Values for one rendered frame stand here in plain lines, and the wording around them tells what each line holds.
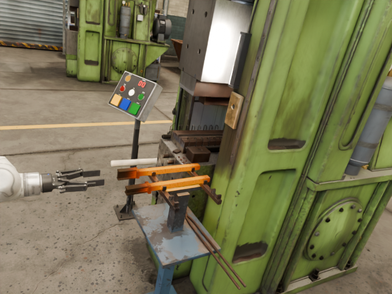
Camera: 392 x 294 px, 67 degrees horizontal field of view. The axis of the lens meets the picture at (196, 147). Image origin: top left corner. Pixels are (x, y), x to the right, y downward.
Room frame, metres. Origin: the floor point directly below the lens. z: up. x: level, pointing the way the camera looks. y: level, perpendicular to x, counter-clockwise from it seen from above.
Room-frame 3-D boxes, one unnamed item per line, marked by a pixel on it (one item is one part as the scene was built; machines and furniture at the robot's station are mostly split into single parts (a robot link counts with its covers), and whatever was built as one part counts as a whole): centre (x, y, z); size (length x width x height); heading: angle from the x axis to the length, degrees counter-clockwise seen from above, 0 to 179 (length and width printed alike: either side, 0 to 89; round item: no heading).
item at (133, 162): (1.94, 0.38, 0.62); 0.44 x 0.05 x 0.05; 121
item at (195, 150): (1.56, -0.02, 0.95); 0.12 x 0.08 x 0.06; 121
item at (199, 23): (1.76, -0.08, 1.56); 0.42 x 0.39 x 0.40; 121
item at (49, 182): (0.98, 0.52, 0.98); 0.09 x 0.08 x 0.07; 123
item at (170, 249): (1.17, 0.03, 0.71); 0.40 x 0.30 x 0.02; 34
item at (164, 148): (1.75, -0.10, 0.69); 0.56 x 0.38 x 0.45; 121
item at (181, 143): (1.79, -0.06, 0.96); 0.42 x 0.20 x 0.09; 121
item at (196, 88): (1.79, -0.06, 1.32); 0.42 x 0.20 x 0.10; 121
